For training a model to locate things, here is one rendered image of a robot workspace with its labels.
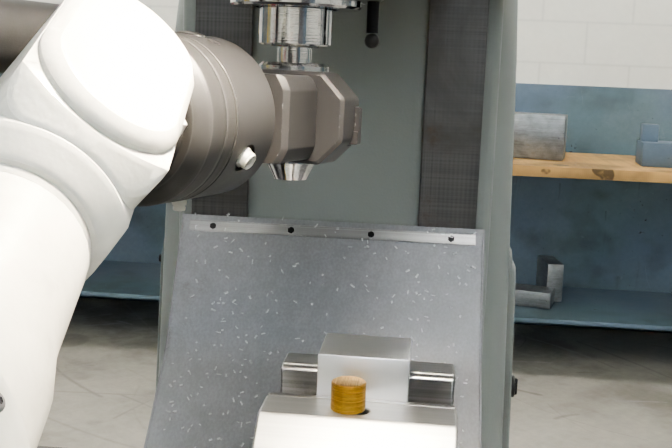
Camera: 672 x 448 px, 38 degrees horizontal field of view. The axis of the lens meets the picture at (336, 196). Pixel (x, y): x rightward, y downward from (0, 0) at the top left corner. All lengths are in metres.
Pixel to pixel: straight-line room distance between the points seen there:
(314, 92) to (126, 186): 0.23
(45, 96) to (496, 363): 0.80
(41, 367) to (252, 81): 0.26
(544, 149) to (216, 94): 3.90
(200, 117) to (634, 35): 4.53
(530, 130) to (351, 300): 3.39
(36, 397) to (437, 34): 0.77
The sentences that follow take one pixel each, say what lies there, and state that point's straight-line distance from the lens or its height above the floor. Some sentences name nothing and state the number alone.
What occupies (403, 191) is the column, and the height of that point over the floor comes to 1.14.
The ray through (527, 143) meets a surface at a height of 0.95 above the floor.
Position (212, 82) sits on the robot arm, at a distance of 0.48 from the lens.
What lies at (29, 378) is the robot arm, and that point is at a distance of 0.29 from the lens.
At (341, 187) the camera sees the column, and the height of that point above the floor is 1.14.
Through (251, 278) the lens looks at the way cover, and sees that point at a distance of 1.02.
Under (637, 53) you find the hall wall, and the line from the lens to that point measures 4.96.
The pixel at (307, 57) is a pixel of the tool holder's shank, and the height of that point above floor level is 1.27.
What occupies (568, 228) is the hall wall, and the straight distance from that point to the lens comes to 4.95.
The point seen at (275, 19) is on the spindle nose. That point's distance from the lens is 0.63.
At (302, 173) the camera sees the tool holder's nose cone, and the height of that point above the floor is 1.20.
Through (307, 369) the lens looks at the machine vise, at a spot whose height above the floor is 1.05.
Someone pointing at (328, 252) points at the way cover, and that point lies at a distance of 1.01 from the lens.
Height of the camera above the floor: 1.27
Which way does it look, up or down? 8 degrees down
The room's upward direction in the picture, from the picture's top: 2 degrees clockwise
